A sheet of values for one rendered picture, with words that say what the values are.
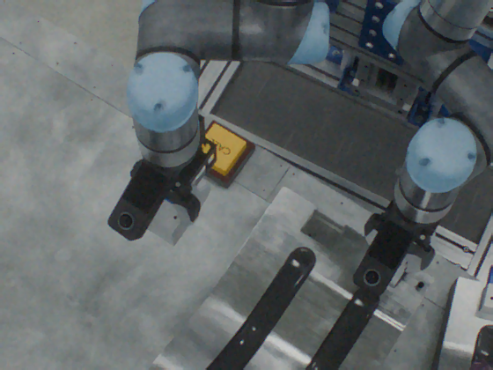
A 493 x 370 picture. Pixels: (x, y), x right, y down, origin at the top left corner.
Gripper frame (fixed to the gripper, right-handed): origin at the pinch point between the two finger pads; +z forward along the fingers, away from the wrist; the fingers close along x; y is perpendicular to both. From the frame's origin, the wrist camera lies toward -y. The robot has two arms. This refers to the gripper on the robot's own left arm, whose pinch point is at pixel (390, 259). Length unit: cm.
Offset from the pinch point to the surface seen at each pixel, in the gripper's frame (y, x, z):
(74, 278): -25.2, 38.8, 11.1
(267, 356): -20.8, 7.2, 1.9
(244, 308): -16.5, 13.7, 2.8
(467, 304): 2.4, -13.4, 5.6
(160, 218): -13.9, 29.2, -4.7
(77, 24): 44, 105, 91
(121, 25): 49, 94, 91
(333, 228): 1.2, 9.8, 4.8
